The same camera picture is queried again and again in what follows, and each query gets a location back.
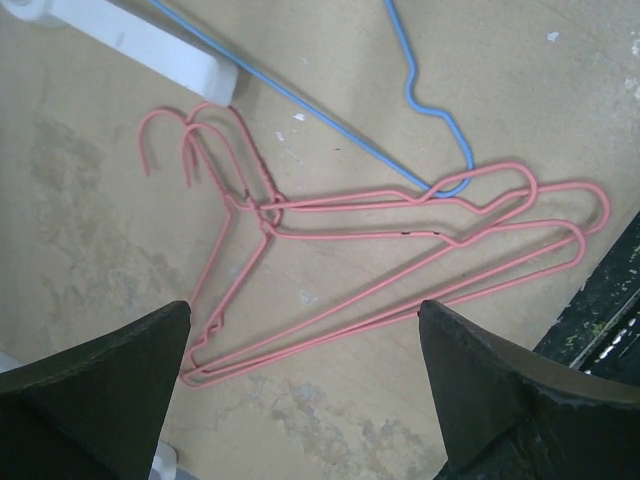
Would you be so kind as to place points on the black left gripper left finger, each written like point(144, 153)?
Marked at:
point(94, 411)

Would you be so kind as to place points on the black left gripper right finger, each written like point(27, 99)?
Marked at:
point(506, 412)

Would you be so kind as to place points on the blue wire hanger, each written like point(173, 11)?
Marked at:
point(409, 95)

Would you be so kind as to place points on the white clothes rack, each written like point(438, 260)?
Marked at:
point(169, 54)

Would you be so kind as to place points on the pink wire hanger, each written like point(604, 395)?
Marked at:
point(268, 215)
point(292, 274)
point(419, 268)

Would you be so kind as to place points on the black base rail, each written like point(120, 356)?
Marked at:
point(609, 288)

